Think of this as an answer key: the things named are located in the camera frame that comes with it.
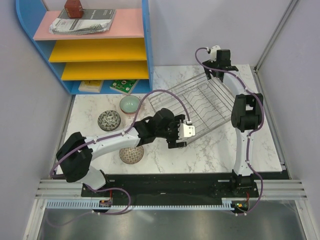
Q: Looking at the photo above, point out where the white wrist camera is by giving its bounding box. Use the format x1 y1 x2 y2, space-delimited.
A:
206 45 221 62
178 120 196 139

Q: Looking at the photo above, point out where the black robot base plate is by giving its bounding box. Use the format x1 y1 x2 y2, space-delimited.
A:
81 173 259 205

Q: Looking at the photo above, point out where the grey booklet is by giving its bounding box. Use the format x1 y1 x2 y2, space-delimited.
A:
57 9 117 21

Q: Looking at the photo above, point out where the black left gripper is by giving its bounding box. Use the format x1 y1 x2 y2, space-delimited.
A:
156 116 187 150

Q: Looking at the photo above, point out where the aluminium frame rail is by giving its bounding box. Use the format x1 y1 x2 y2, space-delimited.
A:
35 179 83 199

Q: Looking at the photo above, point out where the celadon green bowl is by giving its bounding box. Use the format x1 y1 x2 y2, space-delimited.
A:
119 95 140 112

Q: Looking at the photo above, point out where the blue pink yellow shelf unit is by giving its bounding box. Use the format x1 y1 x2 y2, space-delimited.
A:
15 0 154 95

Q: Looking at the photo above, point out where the green white book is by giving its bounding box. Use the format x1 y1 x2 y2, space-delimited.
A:
110 79 139 96

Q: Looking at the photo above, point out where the white slotted cable duct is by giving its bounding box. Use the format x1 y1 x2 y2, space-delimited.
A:
46 199 249 211

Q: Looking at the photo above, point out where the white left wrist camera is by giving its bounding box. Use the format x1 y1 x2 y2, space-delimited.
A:
178 120 196 139

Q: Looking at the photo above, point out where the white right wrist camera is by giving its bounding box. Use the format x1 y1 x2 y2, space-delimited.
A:
206 45 221 62

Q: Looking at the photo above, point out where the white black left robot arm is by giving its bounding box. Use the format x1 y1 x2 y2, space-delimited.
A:
56 108 195 197

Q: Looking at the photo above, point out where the brown lattice pattern bowl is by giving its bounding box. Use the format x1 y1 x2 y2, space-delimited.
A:
119 146 145 165

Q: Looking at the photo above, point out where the yellow white book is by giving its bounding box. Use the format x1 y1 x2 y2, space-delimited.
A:
78 80 104 93

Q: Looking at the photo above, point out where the chrome wire dish rack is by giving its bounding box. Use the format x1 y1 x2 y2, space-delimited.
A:
148 71 236 146

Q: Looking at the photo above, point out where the red brown cube box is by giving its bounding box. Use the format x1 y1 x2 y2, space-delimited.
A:
64 0 84 19

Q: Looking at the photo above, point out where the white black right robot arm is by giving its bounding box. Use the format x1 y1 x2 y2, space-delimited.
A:
202 45 264 197

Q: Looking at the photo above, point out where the pink bowl under green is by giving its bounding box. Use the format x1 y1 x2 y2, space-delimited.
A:
121 109 139 115

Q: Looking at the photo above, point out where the black white floral bowl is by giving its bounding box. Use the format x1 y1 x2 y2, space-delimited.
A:
97 110 121 132

